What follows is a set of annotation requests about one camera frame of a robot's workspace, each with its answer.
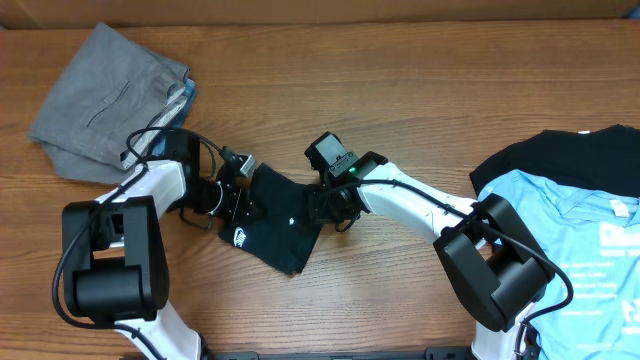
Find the folded grey trousers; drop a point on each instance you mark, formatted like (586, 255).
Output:
(107, 107)

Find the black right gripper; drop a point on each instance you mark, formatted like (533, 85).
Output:
(314, 203)

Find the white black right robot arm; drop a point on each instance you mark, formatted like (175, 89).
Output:
(495, 266)

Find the light blue t-shirt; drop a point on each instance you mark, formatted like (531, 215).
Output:
(593, 236)

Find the folded blue garment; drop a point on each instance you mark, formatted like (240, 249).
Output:
(159, 143)

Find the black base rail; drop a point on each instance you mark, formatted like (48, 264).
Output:
(430, 353)

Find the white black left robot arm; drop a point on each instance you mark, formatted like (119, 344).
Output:
(113, 272)

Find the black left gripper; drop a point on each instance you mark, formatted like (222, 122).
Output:
(240, 200)

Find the black t-shirt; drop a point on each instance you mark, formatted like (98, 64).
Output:
(273, 223)

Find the black garment under pile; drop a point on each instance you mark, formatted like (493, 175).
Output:
(606, 160)

